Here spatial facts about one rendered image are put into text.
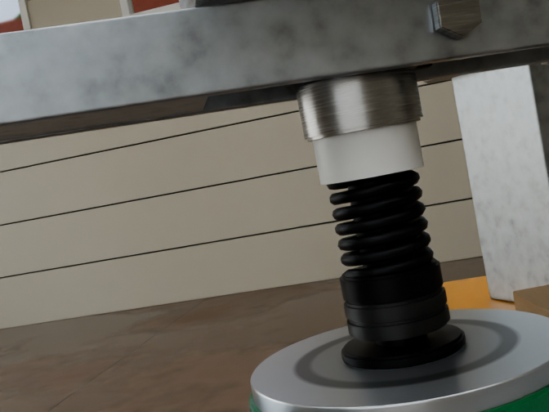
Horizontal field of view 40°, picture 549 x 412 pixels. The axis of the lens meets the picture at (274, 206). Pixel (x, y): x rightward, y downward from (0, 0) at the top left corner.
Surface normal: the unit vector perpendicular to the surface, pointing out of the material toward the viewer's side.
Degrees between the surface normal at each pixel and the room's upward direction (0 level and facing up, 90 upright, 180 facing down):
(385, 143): 90
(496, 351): 0
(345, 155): 90
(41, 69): 90
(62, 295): 90
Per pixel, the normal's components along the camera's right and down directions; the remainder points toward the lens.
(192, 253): -0.21, 0.09
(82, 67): 0.13, 0.03
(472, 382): -0.18, -0.98
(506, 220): -0.92, 0.19
